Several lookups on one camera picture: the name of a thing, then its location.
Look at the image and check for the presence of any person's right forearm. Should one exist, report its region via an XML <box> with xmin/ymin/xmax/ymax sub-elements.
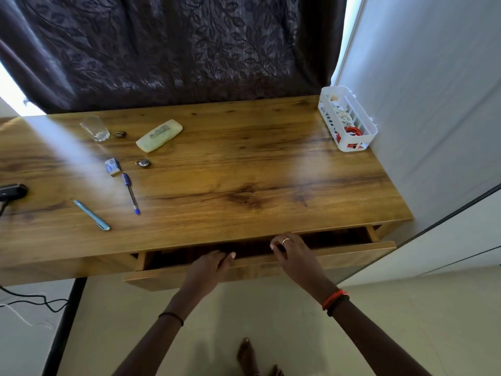
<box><xmin>325</xmin><ymin>293</ymin><xmax>431</xmax><ymax>376</ymax></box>

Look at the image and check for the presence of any white cabinet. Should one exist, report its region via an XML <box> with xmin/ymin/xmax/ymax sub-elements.
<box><xmin>338</xmin><ymin>183</ymin><xmax>501</xmax><ymax>288</ymax></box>

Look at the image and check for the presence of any black earbuds case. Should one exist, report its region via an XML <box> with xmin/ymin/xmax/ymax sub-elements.
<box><xmin>0</xmin><ymin>183</ymin><xmax>29</xmax><ymax>202</ymax></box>

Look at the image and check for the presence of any black charging cable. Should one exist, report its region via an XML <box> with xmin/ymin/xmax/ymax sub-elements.
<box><xmin>0</xmin><ymin>199</ymin><xmax>69</xmax><ymax>314</ymax></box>

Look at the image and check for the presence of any brown leaf-patterned curtain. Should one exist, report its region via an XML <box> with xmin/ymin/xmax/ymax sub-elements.
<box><xmin>0</xmin><ymin>0</ymin><xmax>348</xmax><ymax>115</ymax></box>

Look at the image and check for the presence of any white plastic slotted basket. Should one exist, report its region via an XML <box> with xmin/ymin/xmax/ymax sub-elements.
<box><xmin>317</xmin><ymin>86</ymin><xmax>379</xmax><ymax>153</ymax></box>

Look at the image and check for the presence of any pale green plastic case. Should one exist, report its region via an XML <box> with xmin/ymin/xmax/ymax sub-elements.
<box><xmin>136</xmin><ymin>119</ymin><xmax>184</xmax><ymax>153</ymax></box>

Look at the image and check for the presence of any red wristband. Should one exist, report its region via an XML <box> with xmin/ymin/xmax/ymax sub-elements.
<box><xmin>321</xmin><ymin>289</ymin><xmax>345</xmax><ymax>311</ymax></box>

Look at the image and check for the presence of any person's left forearm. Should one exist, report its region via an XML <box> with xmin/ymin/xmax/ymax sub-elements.
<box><xmin>111</xmin><ymin>297</ymin><xmax>196</xmax><ymax>376</ymax></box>

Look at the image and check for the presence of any person's left hand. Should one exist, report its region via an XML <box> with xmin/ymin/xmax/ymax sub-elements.
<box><xmin>178</xmin><ymin>250</ymin><xmax>237</xmax><ymax>306</ymax></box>

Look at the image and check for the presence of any light blue pen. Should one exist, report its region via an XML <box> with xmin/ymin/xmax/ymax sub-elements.
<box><xmin>73</xmin><ymin>199</ymin><xmax>112</xmax><ymax>231</ymax></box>

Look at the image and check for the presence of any blue capped clear pen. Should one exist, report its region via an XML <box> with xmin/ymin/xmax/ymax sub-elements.
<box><xmin>122</xmin><ymin>173</ymin><xmax>141</xmax><ymax>215</ymax></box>

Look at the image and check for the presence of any person's right hand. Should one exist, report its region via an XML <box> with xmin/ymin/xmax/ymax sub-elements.
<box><xmin>270</xmin><ymin>232</ymin><xmax>337</xmax><ymax>302</ymax></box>

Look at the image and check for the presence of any wooden drawer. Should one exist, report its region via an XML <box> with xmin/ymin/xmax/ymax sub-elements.
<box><xmin>123</xmin><ymin>225</ymin><xmax>397</xmax><ymax>292</ymax></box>

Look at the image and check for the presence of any black beaded bracelet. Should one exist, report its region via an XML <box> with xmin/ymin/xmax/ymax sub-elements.
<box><xmin>327</xmin><ymin>295</ymin><xmax>350</xmax><ymax>318</ymax></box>

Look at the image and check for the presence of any white charging cable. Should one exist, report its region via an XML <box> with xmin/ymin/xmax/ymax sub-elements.
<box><xmin>0</xmin><ymin>303</ymin><xmax>54</xmax><ymax>330</ymax></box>

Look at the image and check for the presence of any person's left foot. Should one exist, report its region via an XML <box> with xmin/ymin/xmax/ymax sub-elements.
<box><xmin>236</xmin><ymin>337</ymin><xmax>260</xmax><ymax>376</ymax></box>

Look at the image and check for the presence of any black thread wristband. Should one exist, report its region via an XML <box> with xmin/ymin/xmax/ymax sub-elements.
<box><xmin>158</xmin><ymin>312</ymin><xmax>185</xmax><ymax>327</ymax></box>

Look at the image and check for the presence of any clear drinking glass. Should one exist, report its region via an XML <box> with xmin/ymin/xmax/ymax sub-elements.
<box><xmin>79</xmin><ymin>115</ymin><xmax>111</xmax><ymax>142</ymax></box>

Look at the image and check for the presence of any red multi-head cable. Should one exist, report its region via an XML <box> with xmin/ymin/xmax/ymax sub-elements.
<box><xmin>336</xmin><ymin>126</ymin><xmax>365</xmax><ymax>149</ymax></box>

